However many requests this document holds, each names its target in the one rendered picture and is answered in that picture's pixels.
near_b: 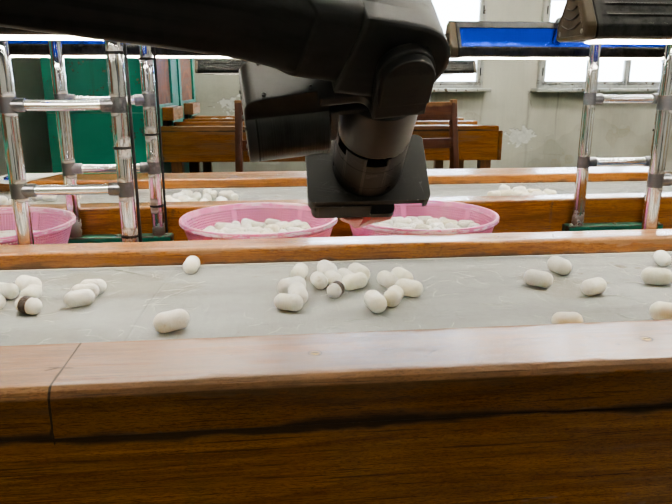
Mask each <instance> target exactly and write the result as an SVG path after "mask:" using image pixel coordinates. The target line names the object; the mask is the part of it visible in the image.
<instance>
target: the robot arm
mask: <svg viewBox="0 0 672 504"><path fill-rule="evenodd" d="M0 27H6V28H13V29H21V30H29V31H36V32H44V33H51V34H59V35H66V36H74V37H82V38H89V39H97V40H104V41H112V42H119V43H127V44H134V45H142V46H150V47H157V48H165V49H172V50H180V51H187V52H195V53H202V54H210V55H217V56H223V57H229V58H234V59H239V60H244V61H248V62H247V63H245V64H243V65H242V66H241V67H240V69H239V84H240V90H239V94H240V98H241V102H242V110H243V115H242V119H244V125H245V132H246V139H247V144H246V148H247V149H248V156H249V159H250V163H251V162H260V161H268V160H277V159H286V158H294V157H303V156H305V163H306V175H307V202H308V207H309V208H310V209H311V214H312V216H313V217H315V218H340V220H341V221H343V222H345V223H348V224H351V225H352V226H353V228H360V227H363V226H366V225H369V224H373V223H378V222H382V221H386V220H390V219H391V218H392V216H393V213H394V210H395V206H394V204H414V203H422V207H424V206H426V205H427V203H428V201H429V198H430V195H431V194H430V187H429V180H428V173H427V166H426V159H425V152H424V145H423V139H422V137H421V136H419V135H412V133H413V130H414V126H415V123H416V120H417V116H418V115H419V114H424V113H425V109H426V105H427V103H429V100H430V97H431V93H432V89H433V85H434V82H436V81H437V80H438V79H439V78H440V76H441V75H442V74H443V73H444V71H445V69H446V68H447V66H448V63H449V60H450V47H449V44H448V42H447V39H446V36H445V34H444V31H443V28H442V26H441V23H440V20H439V18H438V15H437V12H436V10H435V7H434V4H433V2H432V0H0Z"/></svg>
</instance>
